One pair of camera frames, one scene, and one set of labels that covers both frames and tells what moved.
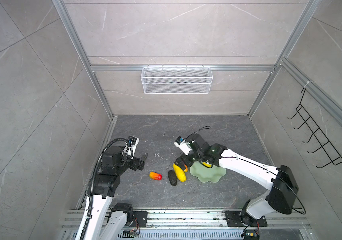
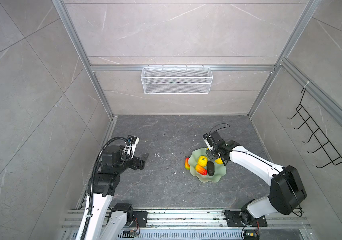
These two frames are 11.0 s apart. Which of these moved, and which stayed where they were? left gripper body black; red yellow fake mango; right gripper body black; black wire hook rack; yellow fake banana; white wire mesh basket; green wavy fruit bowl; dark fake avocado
Moved: right gripper body black; yellow fake banana; dark fake avocado; red yellow fake mango
Stayed: black wire hook rack; green wavy fruit bowl; left gripper body black; white wire mesh basket
